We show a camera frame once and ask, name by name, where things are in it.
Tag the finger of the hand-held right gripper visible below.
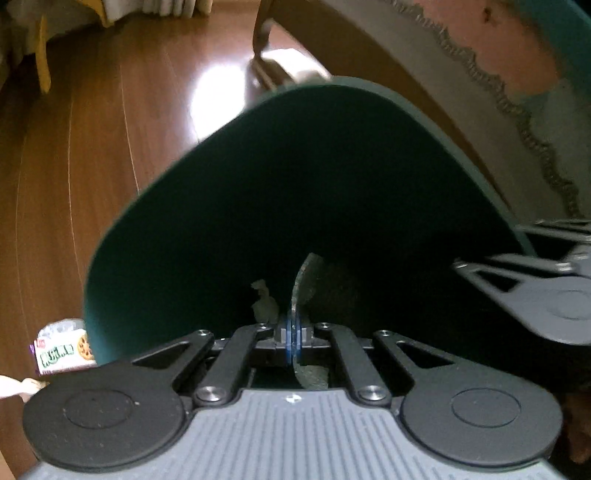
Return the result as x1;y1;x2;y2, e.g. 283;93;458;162
454;247;591;296
516;220;591;252

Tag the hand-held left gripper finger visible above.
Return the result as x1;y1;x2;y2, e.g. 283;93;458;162
130;316;293;408
293;316;463;407

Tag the white paper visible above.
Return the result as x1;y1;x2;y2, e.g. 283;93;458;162
249;278;280;324

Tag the dark green wrapper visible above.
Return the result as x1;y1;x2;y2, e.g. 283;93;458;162
290;251;333;389

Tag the dark green trash bin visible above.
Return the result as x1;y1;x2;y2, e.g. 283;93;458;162
83;76;539;370

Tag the white printed snack packet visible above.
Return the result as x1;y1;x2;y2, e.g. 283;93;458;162
30;318;99;376

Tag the fringed patterned rug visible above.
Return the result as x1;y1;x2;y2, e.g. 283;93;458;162
392;0;591;222

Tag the pale pink object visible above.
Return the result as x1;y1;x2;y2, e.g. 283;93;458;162
0;375;49;400

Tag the wooden chair leg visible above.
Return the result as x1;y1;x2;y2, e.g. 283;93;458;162
249;0;333;89

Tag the white curtain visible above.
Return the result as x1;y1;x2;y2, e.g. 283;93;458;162
102;0;188;20

